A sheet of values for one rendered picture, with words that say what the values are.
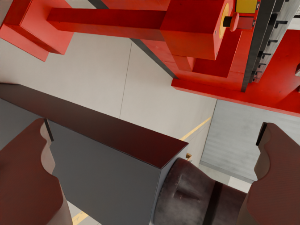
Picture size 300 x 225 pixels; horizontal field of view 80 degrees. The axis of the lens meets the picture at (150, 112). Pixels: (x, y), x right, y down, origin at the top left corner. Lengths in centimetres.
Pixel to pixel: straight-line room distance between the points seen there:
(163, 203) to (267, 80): 210
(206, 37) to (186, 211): 34
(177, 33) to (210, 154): 789
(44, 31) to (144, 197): 73
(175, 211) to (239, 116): 748
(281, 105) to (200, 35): 196
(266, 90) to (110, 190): 210
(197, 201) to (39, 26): 79
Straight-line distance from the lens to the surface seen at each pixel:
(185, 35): 43
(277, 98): 232
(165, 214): 38
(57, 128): 48
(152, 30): 56
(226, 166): 833
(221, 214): 38
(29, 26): 85
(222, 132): 794
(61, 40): 92
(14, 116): 63
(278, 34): 128
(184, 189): 38
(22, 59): 98
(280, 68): 239
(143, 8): 102
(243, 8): 58
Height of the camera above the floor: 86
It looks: 25 degrees down
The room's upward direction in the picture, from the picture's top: 107 degrees clockwise
